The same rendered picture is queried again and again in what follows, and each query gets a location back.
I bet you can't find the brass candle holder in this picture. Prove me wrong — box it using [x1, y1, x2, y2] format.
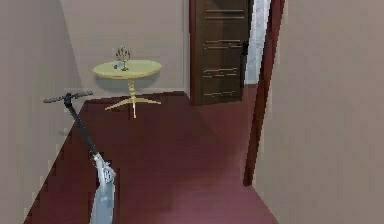
[115, 45, 132, 72]

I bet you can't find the dark brown room door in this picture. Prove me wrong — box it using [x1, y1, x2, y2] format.
[188, 0, 255, 107]

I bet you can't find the grey kick scooter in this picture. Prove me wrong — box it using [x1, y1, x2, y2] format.
[42, 90, 117, 224]

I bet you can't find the round yellow pedestal table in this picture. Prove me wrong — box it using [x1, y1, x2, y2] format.
[92, 59, 163, 120]

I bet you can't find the black door handle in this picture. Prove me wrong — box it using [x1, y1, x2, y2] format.
[240, 40, 250, 58]

